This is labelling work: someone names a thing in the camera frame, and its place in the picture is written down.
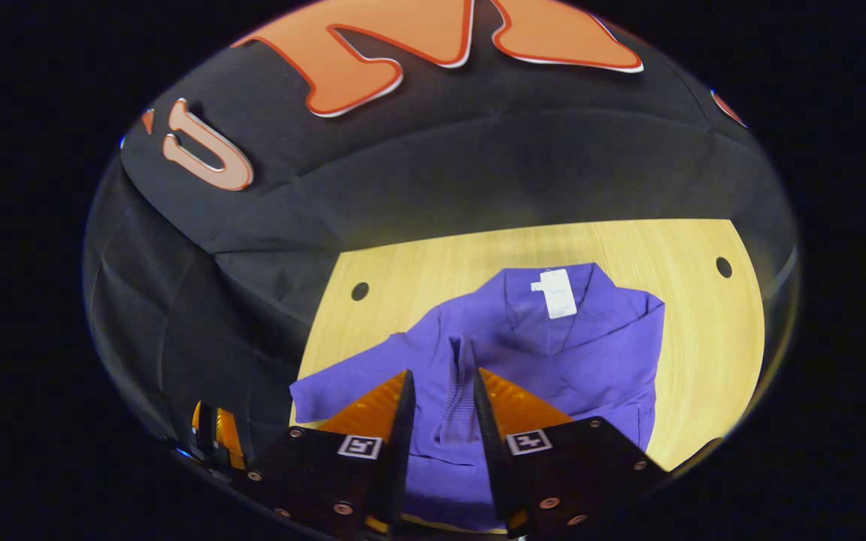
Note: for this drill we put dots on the purple polo shirt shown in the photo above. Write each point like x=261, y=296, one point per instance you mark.
x=598, y=353

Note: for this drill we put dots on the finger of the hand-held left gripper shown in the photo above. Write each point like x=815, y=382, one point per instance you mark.
x=205, y=428
x=230, y=439

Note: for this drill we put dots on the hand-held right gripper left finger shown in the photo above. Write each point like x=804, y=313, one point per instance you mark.
x=399, y=451

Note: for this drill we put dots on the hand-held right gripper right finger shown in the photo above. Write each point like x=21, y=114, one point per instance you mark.
x=489, y=451

